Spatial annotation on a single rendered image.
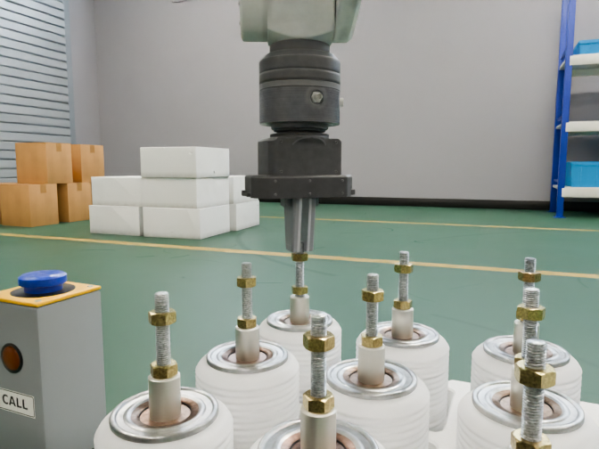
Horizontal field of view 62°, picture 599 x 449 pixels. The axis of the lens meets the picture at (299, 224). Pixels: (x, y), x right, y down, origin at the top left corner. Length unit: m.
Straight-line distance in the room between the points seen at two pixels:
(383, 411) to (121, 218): 2.97
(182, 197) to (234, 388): 2.60
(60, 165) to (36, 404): 3.69
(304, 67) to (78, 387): 0.37
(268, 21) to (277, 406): 0.37
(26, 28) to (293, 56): 6.26
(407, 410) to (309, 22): 0.37
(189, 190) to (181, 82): 3.79
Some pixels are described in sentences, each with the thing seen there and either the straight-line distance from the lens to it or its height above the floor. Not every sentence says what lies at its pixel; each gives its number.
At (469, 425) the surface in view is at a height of 0.24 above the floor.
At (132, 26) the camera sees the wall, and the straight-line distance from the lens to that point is 7.24.
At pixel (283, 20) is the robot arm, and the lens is 0.54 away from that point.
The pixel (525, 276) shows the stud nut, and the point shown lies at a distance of 0.51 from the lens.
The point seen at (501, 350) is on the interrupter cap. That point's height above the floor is 0.25.
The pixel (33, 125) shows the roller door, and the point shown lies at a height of 0.90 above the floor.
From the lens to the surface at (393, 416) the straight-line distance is 0.40.
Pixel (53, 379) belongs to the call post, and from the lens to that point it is 0.50.
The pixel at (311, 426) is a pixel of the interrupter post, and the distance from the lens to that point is 0.32.
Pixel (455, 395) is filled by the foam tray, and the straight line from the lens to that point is 0.59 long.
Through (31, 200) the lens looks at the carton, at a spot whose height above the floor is 0.19.
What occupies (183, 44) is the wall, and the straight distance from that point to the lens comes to 6.72.
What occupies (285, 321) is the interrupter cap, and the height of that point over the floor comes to 0.25.
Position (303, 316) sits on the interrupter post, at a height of 0.26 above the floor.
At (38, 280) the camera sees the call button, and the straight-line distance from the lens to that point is 0.50.
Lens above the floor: 0.43
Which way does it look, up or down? 7 degrees down
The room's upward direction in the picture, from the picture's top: straight up
